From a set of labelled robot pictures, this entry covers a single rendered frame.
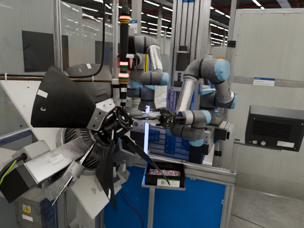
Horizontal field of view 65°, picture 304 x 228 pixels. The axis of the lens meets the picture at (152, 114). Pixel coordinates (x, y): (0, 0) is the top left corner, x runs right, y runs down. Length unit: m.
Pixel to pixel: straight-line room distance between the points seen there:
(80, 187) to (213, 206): 0.85
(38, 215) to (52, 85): 0.62
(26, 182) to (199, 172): 0.98
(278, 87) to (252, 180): 1.10
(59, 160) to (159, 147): 1.18
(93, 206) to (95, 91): 0.50
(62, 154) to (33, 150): 0.10
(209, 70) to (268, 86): 1.49
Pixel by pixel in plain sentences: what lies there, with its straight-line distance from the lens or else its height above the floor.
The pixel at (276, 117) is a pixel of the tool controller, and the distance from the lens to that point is 1.32.
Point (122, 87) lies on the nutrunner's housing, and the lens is 1.09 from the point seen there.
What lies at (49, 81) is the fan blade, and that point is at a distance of 0.89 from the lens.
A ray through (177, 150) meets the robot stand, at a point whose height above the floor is 0.77.
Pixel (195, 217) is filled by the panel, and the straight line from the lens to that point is 1.67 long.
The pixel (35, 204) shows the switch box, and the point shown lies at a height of 0.82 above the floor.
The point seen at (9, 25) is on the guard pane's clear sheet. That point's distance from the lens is 1.59.
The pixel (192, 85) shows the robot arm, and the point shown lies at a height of 1.33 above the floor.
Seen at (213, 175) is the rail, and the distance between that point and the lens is 1.48.
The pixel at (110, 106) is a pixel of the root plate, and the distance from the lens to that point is 1.08.
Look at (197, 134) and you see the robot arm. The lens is 1.28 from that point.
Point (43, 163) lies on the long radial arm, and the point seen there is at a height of 1.12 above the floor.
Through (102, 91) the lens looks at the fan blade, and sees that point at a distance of 1.12.
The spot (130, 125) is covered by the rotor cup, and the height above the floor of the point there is 1.19.
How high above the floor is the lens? 1.48
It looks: 14 degrees down
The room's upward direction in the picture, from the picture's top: 3 degrees clockwise
